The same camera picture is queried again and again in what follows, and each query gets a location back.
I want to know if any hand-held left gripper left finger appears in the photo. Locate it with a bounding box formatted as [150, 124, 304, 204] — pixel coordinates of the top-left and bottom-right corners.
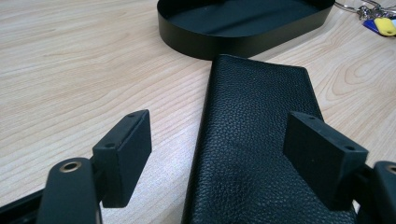
[92, 108, 153, 209]

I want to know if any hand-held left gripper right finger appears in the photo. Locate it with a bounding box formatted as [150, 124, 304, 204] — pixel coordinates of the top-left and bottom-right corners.
[282, 110, 370, 213]

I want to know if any black leather wallet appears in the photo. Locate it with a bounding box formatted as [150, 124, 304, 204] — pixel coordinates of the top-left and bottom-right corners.
[181, 53, 359, 224]

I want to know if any bunch of coloured key tags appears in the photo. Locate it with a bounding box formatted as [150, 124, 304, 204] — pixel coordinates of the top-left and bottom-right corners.
[334, 0, 396, 37]

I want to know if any black oval tray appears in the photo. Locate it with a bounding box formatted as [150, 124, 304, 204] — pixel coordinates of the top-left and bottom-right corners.
[156, 0, 336, 61]

